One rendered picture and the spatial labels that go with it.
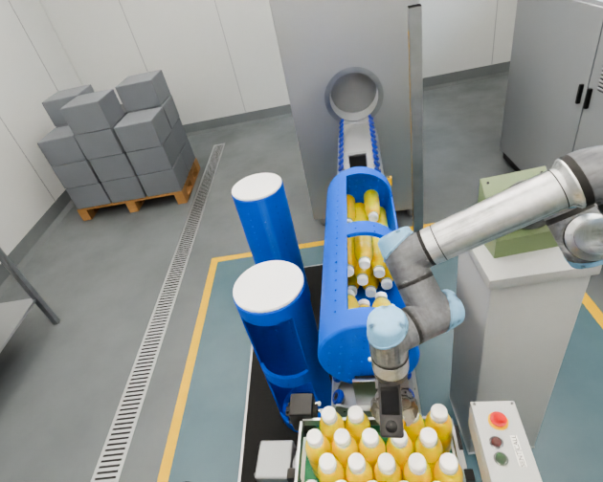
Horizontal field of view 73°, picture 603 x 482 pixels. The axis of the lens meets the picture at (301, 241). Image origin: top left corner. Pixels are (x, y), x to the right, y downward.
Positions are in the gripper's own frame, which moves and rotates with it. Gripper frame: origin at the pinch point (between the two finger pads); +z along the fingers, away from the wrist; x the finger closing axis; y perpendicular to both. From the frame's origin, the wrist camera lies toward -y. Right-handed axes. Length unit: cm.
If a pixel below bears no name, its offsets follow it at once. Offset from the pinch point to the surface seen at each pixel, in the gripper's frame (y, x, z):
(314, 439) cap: -0.8, 19.9, 4.7
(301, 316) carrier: 53, 30, 20
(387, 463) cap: -6.4, 2.7, 4.7
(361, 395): 16.7, 8.8, 14.9
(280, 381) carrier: 47, 45, 53
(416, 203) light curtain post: 164, -26, 50
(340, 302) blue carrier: 31.5, 12.0, -8.8
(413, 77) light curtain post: 164, -26, -25
